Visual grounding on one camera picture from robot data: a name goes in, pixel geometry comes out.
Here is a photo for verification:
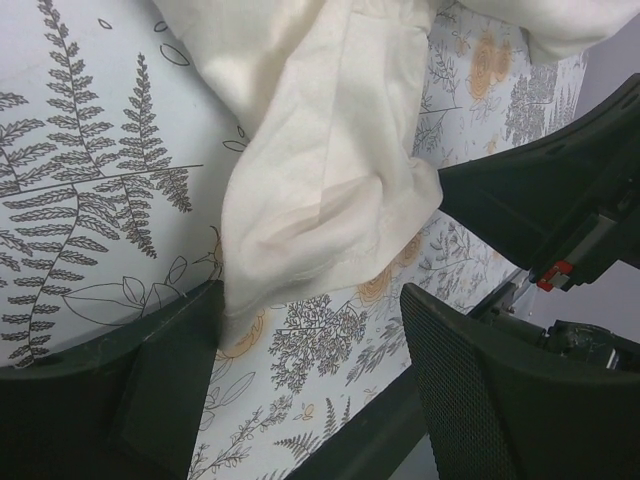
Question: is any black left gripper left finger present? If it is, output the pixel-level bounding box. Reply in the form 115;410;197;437
1;281;224;479

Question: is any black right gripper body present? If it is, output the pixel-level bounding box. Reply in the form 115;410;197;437
469;164;640;374

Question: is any cream white t shirt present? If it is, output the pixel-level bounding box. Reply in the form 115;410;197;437
148;0;640;350

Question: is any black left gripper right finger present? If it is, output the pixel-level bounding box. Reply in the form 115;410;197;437
401;284;639;479

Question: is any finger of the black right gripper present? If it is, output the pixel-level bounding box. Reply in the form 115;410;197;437
439;74;639;268

